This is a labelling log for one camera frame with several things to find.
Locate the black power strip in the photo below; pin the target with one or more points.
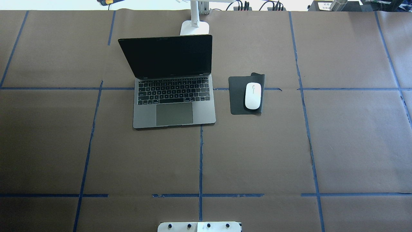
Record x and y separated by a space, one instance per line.
276 6
239 5

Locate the silver metal cylinder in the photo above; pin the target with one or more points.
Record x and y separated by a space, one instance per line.
337 5

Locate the black power strip far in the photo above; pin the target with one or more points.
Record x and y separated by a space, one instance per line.
239 5

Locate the white pedestal column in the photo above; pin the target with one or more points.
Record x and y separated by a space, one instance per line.
214 226

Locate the grey laptop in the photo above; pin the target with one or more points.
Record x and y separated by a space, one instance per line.
173 81

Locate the black mouse pad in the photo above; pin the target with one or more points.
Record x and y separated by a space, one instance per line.
237 91

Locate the white computer mouse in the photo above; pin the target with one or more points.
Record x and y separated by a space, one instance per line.
253 93

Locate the white desk lamp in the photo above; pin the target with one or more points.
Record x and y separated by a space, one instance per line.
195 26

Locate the black power strip near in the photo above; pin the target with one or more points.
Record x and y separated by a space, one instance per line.
276 6

